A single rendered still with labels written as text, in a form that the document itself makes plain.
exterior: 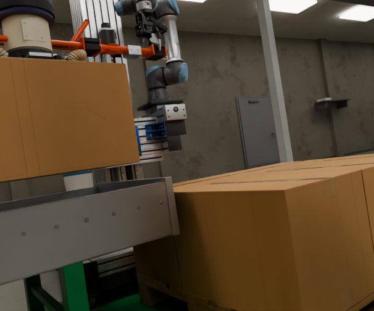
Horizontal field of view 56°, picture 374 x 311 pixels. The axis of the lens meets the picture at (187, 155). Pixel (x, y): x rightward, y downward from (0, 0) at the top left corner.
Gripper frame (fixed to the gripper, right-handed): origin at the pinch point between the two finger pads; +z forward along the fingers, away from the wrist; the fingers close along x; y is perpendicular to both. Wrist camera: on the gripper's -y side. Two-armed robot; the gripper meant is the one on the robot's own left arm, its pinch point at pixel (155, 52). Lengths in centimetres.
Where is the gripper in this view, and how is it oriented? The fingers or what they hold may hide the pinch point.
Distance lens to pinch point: 185.1
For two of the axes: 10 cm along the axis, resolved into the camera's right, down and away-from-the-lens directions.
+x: 6.2, -1.1, -7.8
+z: 1.6, 9.9, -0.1
